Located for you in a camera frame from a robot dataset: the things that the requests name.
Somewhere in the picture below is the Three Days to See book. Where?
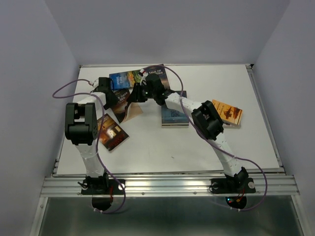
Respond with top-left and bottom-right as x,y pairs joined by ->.
112,89 -> 143,123

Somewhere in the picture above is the aluminium front rail frame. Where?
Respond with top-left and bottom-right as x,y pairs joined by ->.
31,64 -> 314,236

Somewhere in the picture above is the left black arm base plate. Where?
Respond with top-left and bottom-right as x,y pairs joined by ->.
81,179 -> 124,195

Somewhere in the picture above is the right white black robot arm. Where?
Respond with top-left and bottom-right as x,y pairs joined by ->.
127,74 -> 249,192

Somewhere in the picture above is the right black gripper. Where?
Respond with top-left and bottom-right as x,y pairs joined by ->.
125,83 -> 155,104

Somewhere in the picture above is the Nineteen Eighty-Four blue book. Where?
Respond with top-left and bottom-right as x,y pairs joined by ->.
161,91 -> 189,124

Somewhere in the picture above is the dark red orange book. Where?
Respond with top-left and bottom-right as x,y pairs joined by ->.
97,114 -> 129,152

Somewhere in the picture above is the Tale of Two Cities book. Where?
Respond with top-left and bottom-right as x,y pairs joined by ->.
145,64 -> 170,89

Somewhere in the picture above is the white table board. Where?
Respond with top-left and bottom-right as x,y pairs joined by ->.
56,64 -> 284,176

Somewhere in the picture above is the Animal Farm blue book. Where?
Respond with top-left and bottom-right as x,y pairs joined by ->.
109,70 -> 142,90

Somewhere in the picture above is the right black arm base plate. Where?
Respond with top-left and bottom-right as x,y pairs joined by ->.
209,178 -> 256,194

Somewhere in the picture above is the orange Huckleberry Finn book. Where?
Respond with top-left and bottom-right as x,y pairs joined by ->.
212,100 -> 243,128

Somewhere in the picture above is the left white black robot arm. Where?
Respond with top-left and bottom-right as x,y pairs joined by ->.
65,77 -> 118,195

